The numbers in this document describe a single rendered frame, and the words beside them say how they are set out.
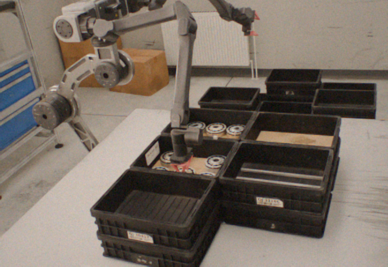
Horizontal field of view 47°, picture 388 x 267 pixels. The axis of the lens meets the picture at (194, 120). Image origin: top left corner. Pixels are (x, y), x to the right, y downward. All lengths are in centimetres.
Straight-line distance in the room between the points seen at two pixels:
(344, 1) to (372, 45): 54
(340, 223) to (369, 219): 12
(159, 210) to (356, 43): 357
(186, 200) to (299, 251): 48
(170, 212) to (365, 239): 74
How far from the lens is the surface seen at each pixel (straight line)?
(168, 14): 191
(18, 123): 398
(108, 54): 241
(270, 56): 514
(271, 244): 180
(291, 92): 349
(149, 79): 503
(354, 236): 185
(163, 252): 167
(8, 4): 395
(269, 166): 199
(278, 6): 496
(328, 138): 219
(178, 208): 180
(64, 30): 215
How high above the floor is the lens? 190
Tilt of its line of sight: 26 degrees down
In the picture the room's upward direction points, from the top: 8 degrees counter-clockwise
